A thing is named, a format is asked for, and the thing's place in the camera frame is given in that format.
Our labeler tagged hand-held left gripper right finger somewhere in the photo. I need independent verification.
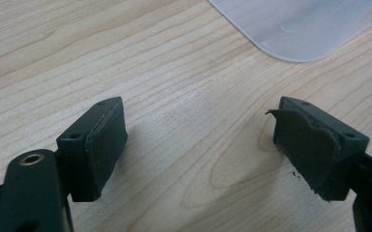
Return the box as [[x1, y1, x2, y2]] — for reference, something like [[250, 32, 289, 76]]
[[266, 96, 371, 202]]

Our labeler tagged translucent white plastic mat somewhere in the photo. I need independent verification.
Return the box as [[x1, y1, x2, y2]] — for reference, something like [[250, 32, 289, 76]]
[[208, 0, 372, 63]]

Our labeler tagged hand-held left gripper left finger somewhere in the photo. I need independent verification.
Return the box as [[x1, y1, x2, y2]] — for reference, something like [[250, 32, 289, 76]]
[[55, 96, 129, 203]]

